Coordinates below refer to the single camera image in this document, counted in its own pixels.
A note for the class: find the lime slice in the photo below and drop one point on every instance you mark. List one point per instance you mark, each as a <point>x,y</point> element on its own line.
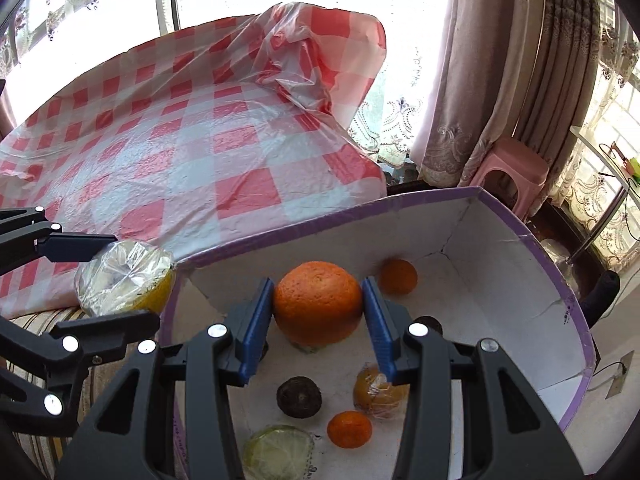
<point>277,452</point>

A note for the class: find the large orange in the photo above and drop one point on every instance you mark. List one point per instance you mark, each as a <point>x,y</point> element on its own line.
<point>317,302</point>

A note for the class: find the glass side table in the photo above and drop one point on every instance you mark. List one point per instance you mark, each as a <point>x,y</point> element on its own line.
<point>595,147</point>

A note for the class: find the orange half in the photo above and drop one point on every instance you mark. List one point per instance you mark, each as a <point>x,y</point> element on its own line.
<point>372,395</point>

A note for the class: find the red white checkered tablecloth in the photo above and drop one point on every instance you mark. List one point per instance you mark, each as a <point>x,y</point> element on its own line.
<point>200,160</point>

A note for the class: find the pink plastic stool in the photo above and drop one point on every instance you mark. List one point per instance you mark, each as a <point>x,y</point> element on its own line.
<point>510,157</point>

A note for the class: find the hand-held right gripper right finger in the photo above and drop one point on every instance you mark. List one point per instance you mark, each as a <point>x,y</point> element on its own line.
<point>377,330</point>

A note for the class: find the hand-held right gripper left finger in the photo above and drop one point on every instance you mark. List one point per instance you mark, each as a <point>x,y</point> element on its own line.
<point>255,330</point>

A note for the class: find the purple cardboard box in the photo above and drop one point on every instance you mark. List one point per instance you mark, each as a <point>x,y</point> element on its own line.
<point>500,310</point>

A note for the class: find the pink brown heavy curtain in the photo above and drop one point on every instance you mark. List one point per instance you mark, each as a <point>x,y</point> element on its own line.
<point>500,60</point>

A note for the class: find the large dark wrinkled fruit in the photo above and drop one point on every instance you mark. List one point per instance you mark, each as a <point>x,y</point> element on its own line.
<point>299,396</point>

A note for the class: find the small tangerine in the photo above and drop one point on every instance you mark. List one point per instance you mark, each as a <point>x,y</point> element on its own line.
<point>349,428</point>
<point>397,276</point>

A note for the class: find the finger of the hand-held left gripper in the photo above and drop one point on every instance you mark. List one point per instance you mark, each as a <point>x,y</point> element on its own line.
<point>75,248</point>
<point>110,330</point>

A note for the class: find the lemon half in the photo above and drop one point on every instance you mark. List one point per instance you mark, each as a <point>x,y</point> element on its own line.
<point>125,280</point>

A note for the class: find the small green object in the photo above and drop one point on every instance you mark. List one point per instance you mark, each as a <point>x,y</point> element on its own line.
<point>635,165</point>

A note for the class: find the small dark wrinkled fruit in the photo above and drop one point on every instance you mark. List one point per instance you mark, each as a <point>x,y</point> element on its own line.
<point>431,324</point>

